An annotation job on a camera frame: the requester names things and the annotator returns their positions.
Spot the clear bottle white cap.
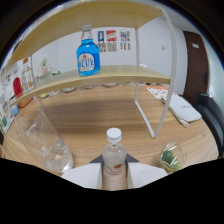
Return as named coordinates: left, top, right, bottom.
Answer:
left=101, top=127, right=128, bottom=176

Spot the light blue cup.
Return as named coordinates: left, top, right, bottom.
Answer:
left=10, top=104, right=20, bottom=116

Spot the clear drinking glass with ice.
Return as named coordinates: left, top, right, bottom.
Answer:
left=15, top=107, right=75, bottom=174

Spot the orange printed paper sheet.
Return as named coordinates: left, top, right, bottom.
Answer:
left=146, top=85, right=172, bottom=100

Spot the black chair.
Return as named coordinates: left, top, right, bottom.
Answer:
left=193, top=92, right=224, bottom=158

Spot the orange box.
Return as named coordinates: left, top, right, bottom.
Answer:
left=16, top=97, right=34, bottom=109

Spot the clear bottle orange cap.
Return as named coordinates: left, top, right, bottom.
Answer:
left=21, top=58, right=35, bottom=94

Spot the small potted plant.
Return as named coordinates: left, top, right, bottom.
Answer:
left=40, top=55, right=50, bottom=75

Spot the brown door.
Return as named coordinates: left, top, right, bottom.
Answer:
left=182, top=30, right=212, bottom=104

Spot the blue liquor bottle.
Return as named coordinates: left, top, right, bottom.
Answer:
left=75, top=24, right=102, bottom=78

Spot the two-tier wooden shelf white frame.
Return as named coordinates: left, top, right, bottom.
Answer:
left=0, top=0, right=178, bottom=140

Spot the multicolour wall poster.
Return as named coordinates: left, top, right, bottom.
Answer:
left=119, top=30, right=132, bottom=42

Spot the blue yellow wall poster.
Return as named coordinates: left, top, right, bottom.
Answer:
left=97, top=30, right=105, bottom=44

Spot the red white wall poster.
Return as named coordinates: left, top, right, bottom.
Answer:
left=105, top=29, right=118, bottom=43

